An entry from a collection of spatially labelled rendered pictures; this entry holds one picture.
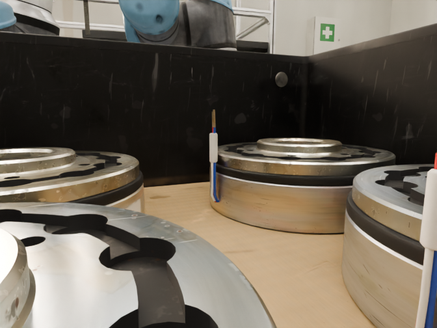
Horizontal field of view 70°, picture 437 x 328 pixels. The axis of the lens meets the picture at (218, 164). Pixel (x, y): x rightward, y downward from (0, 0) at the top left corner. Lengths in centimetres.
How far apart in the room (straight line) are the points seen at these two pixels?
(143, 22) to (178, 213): 32
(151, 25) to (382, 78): 30
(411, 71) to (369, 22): 370
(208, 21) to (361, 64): 39
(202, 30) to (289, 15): 282
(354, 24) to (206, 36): 327
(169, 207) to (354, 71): 16
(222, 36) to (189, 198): 42
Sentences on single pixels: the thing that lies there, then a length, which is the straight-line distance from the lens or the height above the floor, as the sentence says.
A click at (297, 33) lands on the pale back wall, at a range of 339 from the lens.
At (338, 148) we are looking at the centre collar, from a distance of 18.
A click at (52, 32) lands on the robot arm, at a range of 65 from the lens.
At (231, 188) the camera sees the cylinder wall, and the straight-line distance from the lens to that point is 15.
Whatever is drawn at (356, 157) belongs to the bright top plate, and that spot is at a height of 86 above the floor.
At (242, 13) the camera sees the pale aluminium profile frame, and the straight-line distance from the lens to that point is 220.
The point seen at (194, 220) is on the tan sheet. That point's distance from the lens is 16.
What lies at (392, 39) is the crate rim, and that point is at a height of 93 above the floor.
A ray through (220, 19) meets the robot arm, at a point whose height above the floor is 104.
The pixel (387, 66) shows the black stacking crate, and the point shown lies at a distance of 23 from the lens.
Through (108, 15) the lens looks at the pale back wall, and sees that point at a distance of 295.
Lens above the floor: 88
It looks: 9 degrees down
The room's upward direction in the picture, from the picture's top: straight up
